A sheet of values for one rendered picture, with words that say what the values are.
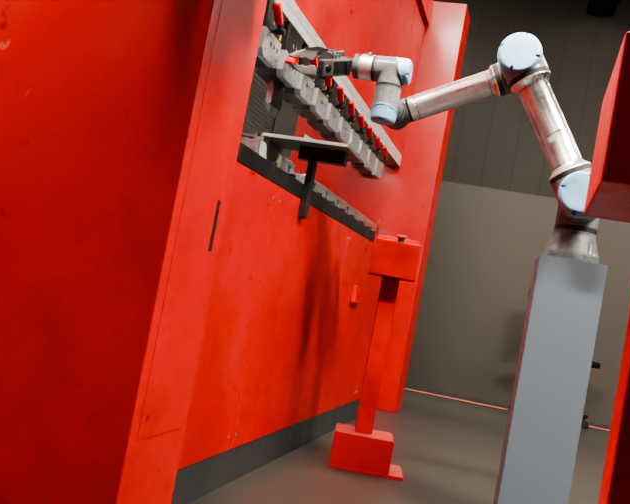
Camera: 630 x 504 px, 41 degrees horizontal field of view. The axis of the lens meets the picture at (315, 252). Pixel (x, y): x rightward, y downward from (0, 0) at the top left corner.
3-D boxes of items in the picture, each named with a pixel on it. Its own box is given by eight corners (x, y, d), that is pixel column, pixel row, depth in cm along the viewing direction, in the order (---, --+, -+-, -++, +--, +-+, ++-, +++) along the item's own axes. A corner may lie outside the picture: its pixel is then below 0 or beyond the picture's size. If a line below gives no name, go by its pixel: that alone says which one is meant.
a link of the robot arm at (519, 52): (610, 213, 227) (533, 39, 238) (614, 205, 213) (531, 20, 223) (567, 230, 230) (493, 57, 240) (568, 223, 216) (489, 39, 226)
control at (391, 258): (415, 281, 279) (425, 228, 280) (368, 272, 280) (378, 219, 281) (411, 282, 299) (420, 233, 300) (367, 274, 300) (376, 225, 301)
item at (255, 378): (117, 540, 166) (196, 135, 171) (26, 514, 172) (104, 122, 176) (376, 409, 456) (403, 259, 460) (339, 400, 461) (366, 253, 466)
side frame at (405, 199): (394, 412, 453) (467, 3, 465) (248, 381, 475) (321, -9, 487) (401, 408, 478) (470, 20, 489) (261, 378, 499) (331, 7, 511)
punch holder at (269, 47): (261, 53, 228) (272, -5, 229) (232, 50, 230) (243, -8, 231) (276, 70, 243) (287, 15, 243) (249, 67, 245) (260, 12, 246)
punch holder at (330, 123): (327, 124, 305) (336, 80, 306) (305, 121, 308) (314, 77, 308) (336, 133, 320) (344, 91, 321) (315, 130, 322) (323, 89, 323)
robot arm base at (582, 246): (593, 268, 241) (599, 234, 241) (601, 264, 226) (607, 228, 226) (540, 259, 244) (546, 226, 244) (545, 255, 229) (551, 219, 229)
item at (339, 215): (195, 135, 171) (199, 113, 171) (104, 122, 176) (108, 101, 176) (403, 259, 460) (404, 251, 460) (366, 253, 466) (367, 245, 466)
